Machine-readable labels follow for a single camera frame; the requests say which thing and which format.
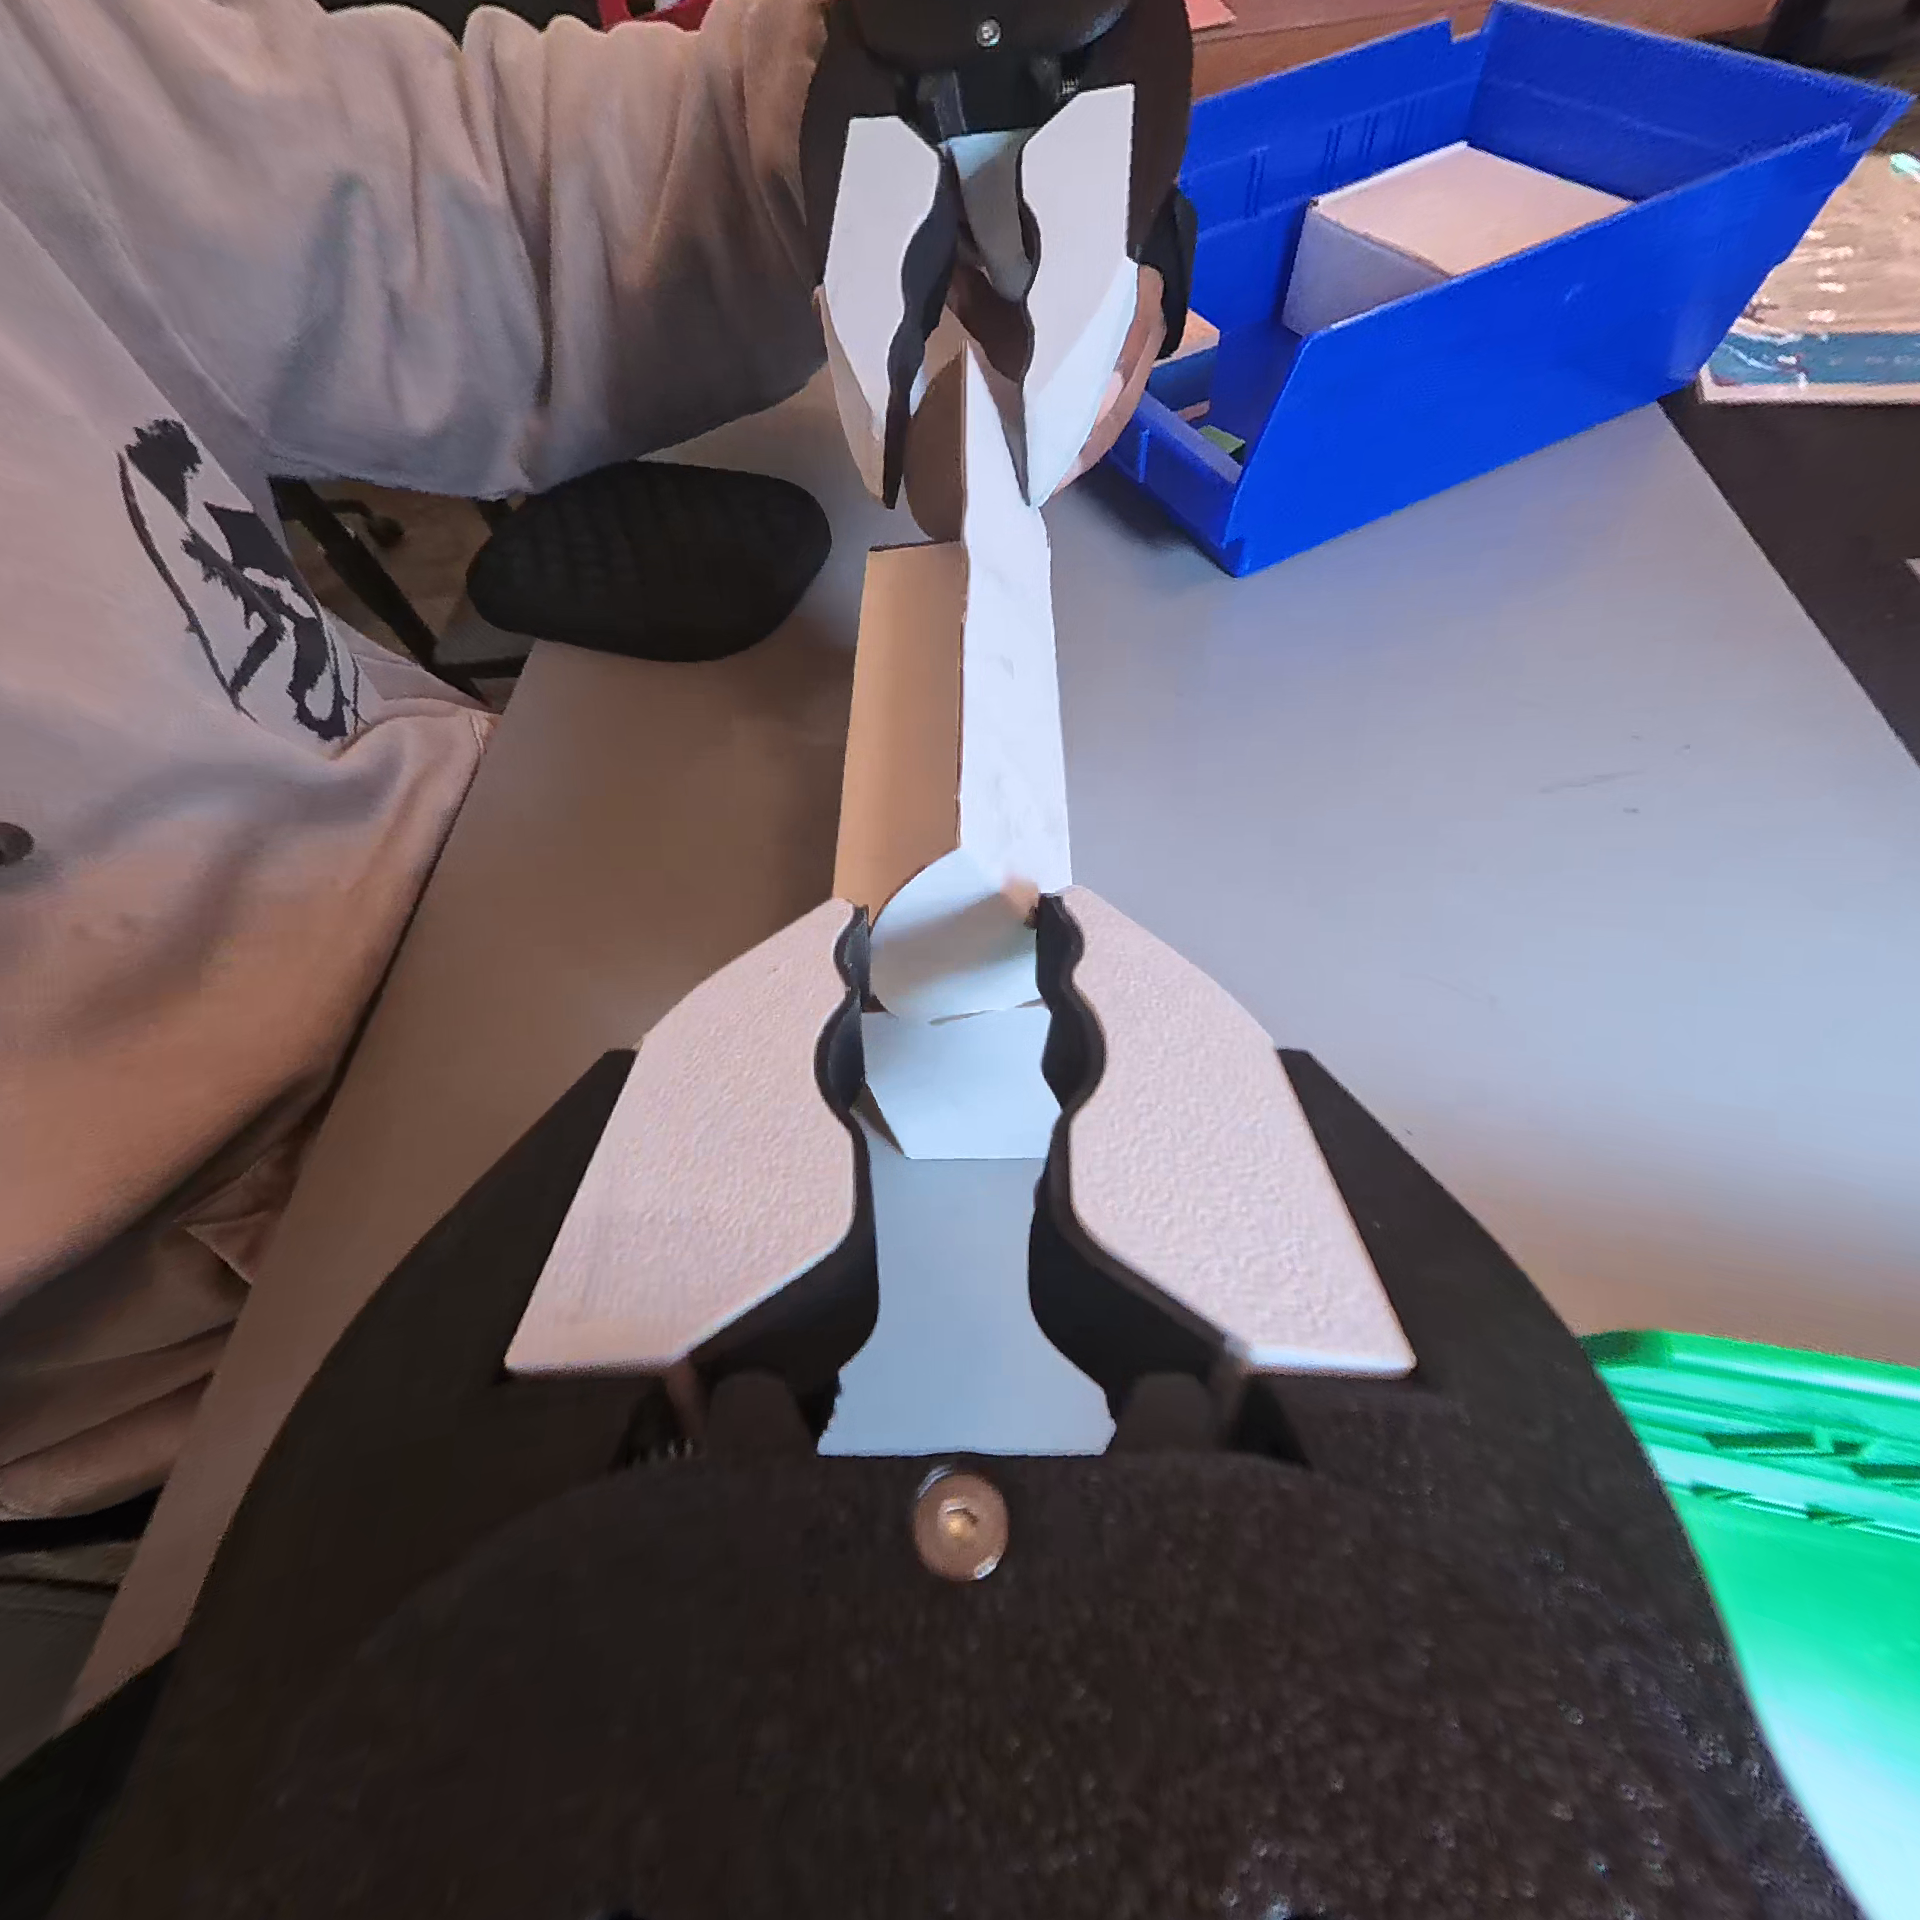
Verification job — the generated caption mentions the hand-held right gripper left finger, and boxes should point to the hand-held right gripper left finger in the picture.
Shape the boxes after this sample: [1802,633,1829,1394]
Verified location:
[505,901,884,1426]

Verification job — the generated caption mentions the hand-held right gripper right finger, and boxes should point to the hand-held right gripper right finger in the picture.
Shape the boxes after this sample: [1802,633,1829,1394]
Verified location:
[1029,888,1418,1426]

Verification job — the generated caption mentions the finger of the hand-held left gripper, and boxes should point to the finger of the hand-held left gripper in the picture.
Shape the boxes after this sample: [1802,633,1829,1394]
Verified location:
[817,116,962,509]
[995,82,1169,509]

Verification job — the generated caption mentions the white cardboard box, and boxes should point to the white cardboard box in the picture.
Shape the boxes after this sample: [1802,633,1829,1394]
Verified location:
[829,337,1076,1164]
[1280,140,1636,338]

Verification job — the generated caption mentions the green plastic bin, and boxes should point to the green plastic bin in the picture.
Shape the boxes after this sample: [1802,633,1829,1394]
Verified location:
[1581,1329,1920,1920]

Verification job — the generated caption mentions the person's left forearm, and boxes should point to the person's left forearm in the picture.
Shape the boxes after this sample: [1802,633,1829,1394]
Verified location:
[345,0,836,506]

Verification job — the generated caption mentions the person's left hand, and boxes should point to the person's left hand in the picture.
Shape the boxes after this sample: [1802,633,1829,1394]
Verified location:
[1066,268,1193,490]

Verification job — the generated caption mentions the blue plastic bin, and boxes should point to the blue plastic bin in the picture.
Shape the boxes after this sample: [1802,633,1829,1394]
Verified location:
[1103,0,1913,578]

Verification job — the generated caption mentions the person's grey sweatshirt torso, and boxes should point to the person's grey sweatshirt torso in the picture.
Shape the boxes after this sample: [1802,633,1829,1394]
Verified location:
[0,0,505,1524]

